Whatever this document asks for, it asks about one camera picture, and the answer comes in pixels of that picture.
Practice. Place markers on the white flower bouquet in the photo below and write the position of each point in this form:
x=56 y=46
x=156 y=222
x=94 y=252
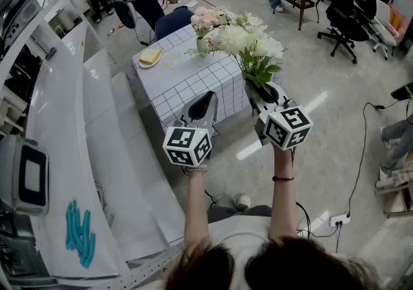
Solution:
x=245 y=43

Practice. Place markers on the person's white shirt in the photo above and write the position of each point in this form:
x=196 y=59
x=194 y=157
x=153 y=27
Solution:
x=245 y=227

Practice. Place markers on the white power strip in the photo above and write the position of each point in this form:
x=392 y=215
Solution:
x=338 y=220

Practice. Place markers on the table with grid tablecloth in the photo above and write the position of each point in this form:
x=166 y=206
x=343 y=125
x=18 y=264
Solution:
x=200 y=78

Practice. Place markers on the person's grey trousers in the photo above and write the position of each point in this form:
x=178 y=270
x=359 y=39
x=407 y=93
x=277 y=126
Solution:
x=226 y=211

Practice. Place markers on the pale green vase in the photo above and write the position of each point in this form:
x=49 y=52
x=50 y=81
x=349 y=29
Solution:
x=202 y=46

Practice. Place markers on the person's right forearm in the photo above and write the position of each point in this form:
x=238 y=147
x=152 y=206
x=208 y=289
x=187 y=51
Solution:
x=284 y=204

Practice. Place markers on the pink flower bouquet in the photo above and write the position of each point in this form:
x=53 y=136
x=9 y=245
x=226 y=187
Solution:
x=203 y=19

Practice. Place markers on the yellow bread slice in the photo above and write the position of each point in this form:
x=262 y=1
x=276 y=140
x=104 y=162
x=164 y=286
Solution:
x=150 y=55

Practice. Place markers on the grey oven appliance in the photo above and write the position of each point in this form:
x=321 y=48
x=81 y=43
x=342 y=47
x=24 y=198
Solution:
x=19 y=20

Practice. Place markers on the grey device with black screen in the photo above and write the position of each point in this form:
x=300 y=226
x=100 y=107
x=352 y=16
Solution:
x=29 y=172

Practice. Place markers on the black wrist band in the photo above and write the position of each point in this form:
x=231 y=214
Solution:
x=284 y=179

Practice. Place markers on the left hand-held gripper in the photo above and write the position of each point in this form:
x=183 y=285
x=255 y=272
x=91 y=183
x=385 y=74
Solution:
x=184 y=145

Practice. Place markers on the white paper sheet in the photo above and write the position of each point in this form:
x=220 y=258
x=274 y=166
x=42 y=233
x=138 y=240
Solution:
x=191 y=3

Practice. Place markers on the blue chair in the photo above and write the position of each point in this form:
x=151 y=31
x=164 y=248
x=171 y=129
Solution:
x=172 y=22

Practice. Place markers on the black device with green trim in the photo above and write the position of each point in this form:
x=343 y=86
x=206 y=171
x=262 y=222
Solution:
x=403 y=90

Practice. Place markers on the white office chair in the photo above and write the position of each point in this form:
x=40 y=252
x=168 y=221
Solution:
x=385 y=24

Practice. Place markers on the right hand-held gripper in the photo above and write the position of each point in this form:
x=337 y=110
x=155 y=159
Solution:
x=287 y=130

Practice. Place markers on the person's white shoe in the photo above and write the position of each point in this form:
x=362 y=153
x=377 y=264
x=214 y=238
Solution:
x=243 y=201

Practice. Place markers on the black office chair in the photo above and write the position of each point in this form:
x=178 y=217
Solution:
x=345 y=7

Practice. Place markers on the white metal shelf rack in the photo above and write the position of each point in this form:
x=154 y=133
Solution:
x=64 y=120

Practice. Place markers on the wooden stool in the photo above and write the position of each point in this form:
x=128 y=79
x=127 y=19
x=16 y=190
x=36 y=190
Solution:
x=397 y=192

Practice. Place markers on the person's left forearm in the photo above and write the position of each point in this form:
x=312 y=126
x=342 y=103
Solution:
x=196 y=204

